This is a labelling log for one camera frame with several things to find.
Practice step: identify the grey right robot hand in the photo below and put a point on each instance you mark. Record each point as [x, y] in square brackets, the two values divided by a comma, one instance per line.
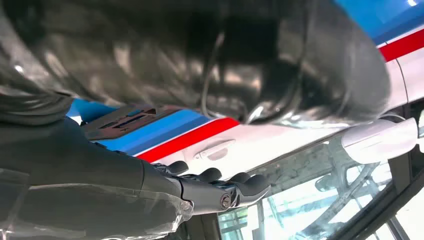
[82, 185]

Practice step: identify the blue shelf rack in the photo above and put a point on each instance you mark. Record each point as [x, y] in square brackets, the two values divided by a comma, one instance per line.
[159, 132]

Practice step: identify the white car with red stripe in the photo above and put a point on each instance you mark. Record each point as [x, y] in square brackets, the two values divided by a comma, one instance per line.
[265, 145]

